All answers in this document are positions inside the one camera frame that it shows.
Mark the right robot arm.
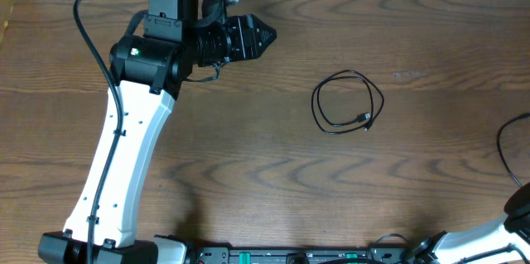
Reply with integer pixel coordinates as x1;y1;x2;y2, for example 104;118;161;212
403;185;529;264

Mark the camera cable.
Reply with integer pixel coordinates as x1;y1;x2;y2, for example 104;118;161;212
72;0;152;264
496;113;530;189

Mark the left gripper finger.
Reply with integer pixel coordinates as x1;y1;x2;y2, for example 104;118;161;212
252;15;277;43
252;40;274;59

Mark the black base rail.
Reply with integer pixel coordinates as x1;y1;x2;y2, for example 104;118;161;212
184;242;408;264

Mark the left camera cable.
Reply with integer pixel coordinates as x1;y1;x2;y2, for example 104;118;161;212
72;0;152;264

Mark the black USB cable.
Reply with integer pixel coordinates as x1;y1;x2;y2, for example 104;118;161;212
310;69;385;136

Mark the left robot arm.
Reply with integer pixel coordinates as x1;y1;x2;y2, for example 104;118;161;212
38;0;277;263

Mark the right camera cable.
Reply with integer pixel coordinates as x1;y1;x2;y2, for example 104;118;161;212
496;113;530;189

